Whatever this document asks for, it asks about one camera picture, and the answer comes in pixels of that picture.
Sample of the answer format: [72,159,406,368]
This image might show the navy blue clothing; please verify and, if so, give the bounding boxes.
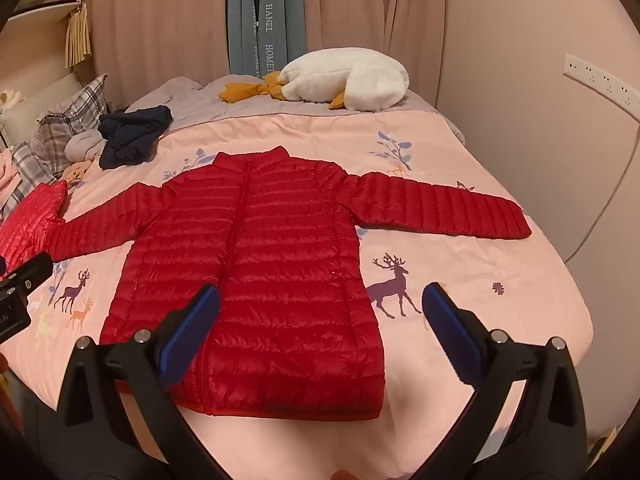
[97,105,174,171]

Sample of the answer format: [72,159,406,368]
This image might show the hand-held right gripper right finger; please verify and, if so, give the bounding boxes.
[414,282,589,480]

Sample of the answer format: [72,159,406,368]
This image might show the white goose plush toy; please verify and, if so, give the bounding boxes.
[222,47,411,112]

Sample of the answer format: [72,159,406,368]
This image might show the white wall socket strip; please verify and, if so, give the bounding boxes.
[564,53,640,122]

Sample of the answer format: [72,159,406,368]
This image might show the red puffer jacket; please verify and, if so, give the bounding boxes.
[47,146,532,420]
[0,179,69,282]

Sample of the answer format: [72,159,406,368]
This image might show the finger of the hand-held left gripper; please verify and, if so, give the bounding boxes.
[0,252,54,295]

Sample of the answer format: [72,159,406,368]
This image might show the white padded headboard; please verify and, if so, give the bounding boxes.
[0,71,85,147]

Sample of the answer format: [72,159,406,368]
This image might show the folded red puffer jacket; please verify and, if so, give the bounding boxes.
[0,179,69,282]

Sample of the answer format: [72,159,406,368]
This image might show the teal packaged box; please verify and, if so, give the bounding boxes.
[226,0,307,81]

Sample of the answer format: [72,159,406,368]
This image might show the beige hanging tassel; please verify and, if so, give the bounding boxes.
[66,4,94,68]

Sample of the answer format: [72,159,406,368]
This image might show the beige curtain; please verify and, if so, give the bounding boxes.
[82,0,232,106]
[300,0,447,106]

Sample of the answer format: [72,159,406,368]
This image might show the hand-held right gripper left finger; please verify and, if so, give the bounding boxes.
[57,284,223,480]

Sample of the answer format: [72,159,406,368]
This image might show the small doll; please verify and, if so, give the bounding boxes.
[60,161,96,188]

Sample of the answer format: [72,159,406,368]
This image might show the light grey cloth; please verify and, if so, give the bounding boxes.
[64,131,108,165]

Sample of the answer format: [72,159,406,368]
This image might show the pink deer printed duvet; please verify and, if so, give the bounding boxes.
[5,110,593,480]

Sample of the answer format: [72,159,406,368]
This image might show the white shelf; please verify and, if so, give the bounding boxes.
[0,0,86,92]

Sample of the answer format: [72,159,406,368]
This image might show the plaid pillow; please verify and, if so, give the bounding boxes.
[0,141,58,218]
[36,74,109,167]

